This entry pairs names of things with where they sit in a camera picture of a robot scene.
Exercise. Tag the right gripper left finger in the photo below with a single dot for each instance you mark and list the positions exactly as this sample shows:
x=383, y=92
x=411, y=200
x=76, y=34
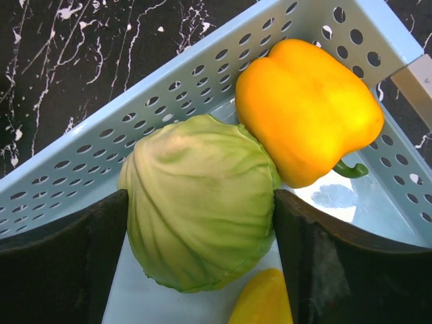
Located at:
x=62, y=272

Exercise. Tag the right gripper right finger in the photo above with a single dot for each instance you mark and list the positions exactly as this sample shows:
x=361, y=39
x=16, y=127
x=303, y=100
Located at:
x=336, y=272

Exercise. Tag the yellow star fruit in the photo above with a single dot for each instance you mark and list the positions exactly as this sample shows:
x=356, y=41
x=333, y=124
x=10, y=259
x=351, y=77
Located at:
x=263, y=300

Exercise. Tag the green cabbage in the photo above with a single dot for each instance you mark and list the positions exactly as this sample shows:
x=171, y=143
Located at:
x=200, y=203

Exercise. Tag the orange bell pepper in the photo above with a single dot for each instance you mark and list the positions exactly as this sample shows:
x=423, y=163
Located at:
x=308, y=111

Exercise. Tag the light blue plastic basket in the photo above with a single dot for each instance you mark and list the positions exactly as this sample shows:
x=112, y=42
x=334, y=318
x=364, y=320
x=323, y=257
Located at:
x=81, y=168

